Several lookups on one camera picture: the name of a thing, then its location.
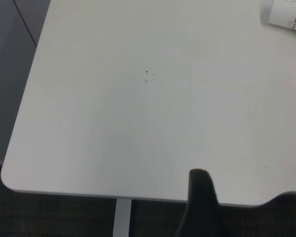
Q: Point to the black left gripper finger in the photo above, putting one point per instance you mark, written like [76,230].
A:
[202,209]

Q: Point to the white paper coffee cup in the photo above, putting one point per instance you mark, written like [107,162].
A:
[282,13]

